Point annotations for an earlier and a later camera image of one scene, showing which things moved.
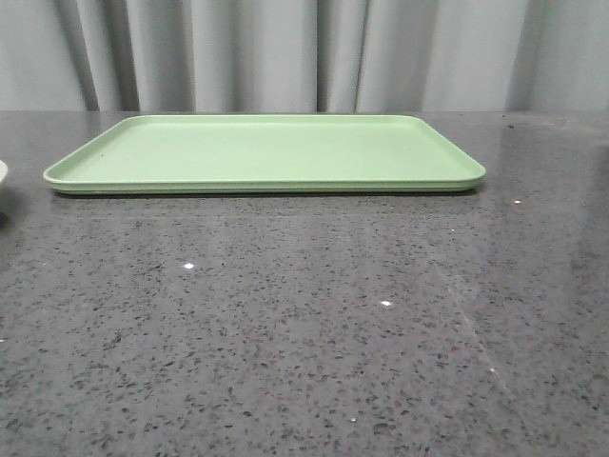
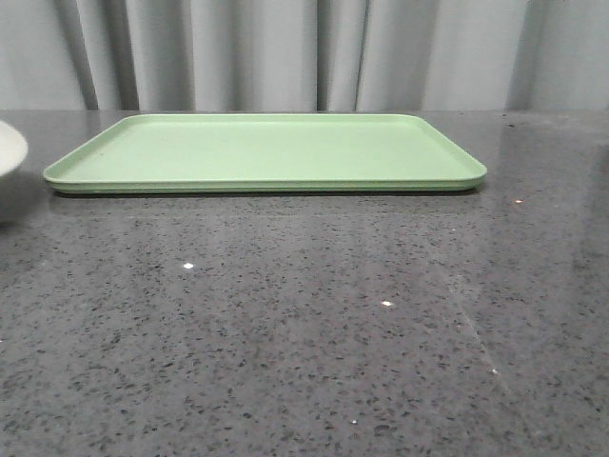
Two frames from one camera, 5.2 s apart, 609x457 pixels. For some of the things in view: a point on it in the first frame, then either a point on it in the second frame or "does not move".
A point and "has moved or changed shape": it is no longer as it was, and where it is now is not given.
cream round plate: x=4 y=170 has moved or changed shape
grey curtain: x=304 y=55 does not move
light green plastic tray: x=265 y=155 does not move
